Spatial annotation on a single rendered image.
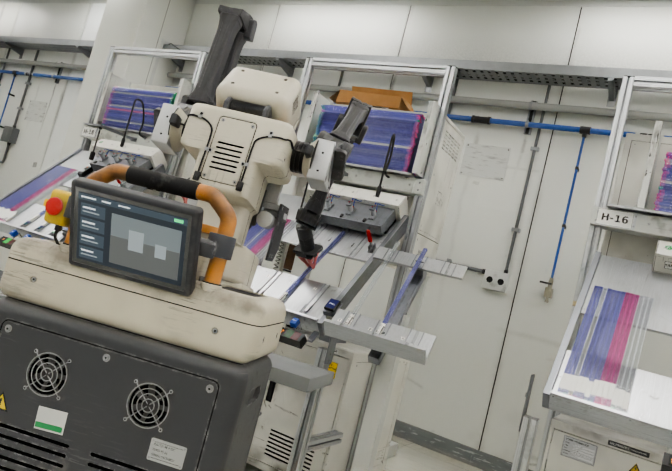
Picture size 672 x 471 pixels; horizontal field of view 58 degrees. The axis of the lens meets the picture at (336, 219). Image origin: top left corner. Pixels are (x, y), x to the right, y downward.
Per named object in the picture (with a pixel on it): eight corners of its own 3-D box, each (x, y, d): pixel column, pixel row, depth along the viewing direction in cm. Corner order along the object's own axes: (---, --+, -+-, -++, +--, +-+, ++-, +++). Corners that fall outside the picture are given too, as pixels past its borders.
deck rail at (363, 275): (324, 336, 215) (321, 323, 211) (319, 335, 216) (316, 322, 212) (409, 227, 263) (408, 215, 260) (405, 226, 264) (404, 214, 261)
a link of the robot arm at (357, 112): (352, 88, 207) (379, 101, 207) (337, 122, 215) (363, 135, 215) (317, 136, 170) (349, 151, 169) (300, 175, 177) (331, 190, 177)
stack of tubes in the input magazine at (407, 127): (406, 172, 258) (421, 111, 261) (306, 156, 284) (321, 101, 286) (416, 179, 269) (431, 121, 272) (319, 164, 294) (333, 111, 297)
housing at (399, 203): (401, 233, 262) (399, 205, 254) (307, 213, 286) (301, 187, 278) (409, 223, 267) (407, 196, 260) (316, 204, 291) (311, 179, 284)
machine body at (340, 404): (313, 513, 232) (354, 353, 238) (179, 446, 267) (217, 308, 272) (380, 483, 289) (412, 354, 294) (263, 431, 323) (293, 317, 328)
